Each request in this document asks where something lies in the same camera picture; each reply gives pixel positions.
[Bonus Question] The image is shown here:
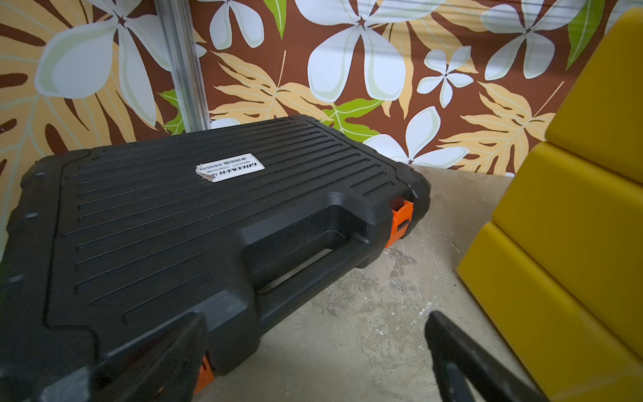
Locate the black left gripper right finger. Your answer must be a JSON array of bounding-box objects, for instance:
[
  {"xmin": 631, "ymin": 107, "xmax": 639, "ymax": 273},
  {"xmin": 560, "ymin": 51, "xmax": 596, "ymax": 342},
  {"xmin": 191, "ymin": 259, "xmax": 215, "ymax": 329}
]
[{"xmin": 425, "ymin": 311, "xmax": 547, "ymax": 401}]

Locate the aluminium frame post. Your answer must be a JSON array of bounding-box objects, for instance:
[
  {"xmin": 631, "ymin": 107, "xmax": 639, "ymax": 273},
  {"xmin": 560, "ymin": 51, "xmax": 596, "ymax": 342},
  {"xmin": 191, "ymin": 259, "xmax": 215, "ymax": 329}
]
[{"xmin": 155, "ymin": 0, "xmax": 210, "ymax": 132}]

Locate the black plastic tool case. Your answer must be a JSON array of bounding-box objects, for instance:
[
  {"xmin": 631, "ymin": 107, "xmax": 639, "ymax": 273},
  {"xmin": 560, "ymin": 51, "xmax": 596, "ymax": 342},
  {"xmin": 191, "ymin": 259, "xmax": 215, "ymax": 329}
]
[{"xmin": 1, "ymin": 116, "xmax": 430, "ymax": 401}]

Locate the yellow plastic drawer cabinet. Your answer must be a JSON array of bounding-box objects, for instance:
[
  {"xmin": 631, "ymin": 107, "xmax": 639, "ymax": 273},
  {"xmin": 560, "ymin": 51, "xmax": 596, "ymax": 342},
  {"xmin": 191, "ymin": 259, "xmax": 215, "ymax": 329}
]
[{"xmin": 457, "ymin": 1, "xmax": 642, "ymax": 401}]

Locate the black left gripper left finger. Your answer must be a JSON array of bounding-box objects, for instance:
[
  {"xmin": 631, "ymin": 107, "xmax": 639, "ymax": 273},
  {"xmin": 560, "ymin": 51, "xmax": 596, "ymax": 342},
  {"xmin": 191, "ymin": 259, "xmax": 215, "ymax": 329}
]
[{"xmin": 29, "ymin": 311, "xmax": 208, "ymax": 401}]

